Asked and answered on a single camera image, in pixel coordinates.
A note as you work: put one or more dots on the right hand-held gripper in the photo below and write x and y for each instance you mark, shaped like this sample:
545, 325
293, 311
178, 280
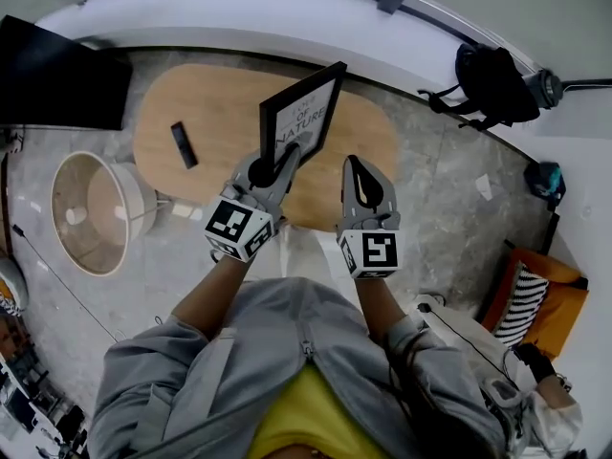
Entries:
370, 251

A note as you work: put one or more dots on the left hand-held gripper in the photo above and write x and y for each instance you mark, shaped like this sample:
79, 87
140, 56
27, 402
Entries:
236, 227

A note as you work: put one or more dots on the black picture frame white print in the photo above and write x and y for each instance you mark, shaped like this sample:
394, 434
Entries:
315, 94

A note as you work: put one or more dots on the person's left forearm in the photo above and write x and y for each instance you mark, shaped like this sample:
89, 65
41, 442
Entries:
210, 299

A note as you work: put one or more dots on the person's right forearm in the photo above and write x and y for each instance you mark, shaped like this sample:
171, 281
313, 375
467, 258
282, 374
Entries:
380, 304

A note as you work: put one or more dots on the black flat screen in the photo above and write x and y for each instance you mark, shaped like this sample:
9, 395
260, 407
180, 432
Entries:
57, 79

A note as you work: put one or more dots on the black remote control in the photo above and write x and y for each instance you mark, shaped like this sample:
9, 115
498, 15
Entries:
184, 144

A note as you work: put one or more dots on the oval wooden table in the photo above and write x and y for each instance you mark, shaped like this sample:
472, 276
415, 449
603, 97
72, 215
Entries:
215, 98

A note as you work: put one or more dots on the white paper sheet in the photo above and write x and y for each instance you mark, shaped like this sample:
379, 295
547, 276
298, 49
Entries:
484, 187

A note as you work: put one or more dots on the beige lamp shade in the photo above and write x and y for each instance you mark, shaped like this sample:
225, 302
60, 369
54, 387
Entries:
119, 194

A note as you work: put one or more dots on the black backpack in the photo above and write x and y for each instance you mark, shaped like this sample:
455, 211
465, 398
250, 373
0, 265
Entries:
497, 89

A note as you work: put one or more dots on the teal and black bag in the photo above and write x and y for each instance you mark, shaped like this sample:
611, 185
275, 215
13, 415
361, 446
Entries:
547, 180

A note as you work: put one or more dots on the person's grey jacket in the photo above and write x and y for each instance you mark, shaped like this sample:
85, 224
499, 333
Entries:
268, 352

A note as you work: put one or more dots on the black white striped cushion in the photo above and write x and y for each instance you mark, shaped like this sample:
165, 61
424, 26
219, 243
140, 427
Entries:
521, 304

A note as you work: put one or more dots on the grey round device on pole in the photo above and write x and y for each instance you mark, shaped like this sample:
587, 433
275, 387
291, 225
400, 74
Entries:
545, 86

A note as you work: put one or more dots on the orange armchair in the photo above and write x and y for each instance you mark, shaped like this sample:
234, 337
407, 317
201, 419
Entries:
564, 299

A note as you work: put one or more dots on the person's yellow shirt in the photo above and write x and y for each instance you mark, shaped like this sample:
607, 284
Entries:
306, 419

